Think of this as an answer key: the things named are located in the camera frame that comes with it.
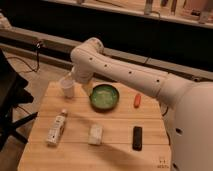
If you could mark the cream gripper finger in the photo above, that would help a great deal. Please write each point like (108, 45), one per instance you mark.
(88, 88)
(68, 76)

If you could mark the black chair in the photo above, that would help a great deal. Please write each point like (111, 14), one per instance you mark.
(12, 93)

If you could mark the white ceramic cup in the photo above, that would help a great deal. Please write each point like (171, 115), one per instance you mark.
(67, 86)

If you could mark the orange carrot toy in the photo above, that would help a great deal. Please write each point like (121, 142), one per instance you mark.
(137, 100)

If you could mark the white sponge block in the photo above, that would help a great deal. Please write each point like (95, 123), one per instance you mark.
(95, 134)

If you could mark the white plastic bottle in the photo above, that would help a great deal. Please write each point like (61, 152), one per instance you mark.
(57, 128)

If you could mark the black rectangular remote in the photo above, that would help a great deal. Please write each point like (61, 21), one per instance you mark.
(137, 138)

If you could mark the long grey floor rail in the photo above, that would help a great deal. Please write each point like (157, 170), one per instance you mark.
(50, 43)

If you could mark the green bowl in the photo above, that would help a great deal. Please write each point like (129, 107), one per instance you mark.
(104, 97)

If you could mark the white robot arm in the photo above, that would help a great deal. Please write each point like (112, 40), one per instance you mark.
(192, 102)

